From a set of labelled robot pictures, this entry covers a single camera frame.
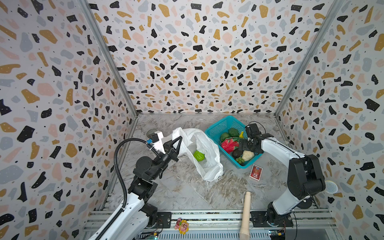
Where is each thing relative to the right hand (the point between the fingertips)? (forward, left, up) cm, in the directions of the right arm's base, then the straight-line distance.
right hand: (245, 143), depth 93 cm
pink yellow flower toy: (-43, +36, -5) cm, 56 cm away
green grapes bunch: (-10, +5, -2) cm, 11 cm away
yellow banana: (+9, +1, -4) cm, 10 cm away
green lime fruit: (+9, +12, -5) cm, 16 cm away
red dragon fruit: (-1, +11, 0) cm, 11 cm away
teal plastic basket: (+12, +18, -4) cm, 22 cm away
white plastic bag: (-1, +32, +5) cm, 33 cm away
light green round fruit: (-7, +29, -3) cm, 30 cm away
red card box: (-15, -5, -7) cm, 18 cm away
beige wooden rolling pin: (-46, +8, -3) cm, 47 cm away
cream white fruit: (-6, -1, -3) cm, 7 cm away
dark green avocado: (+11, +6, -3) cm, 13 cm away
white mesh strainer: (-31, -25, +17) cm, 44 cm away
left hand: (-15, +36, +27) cm, 47 cm away
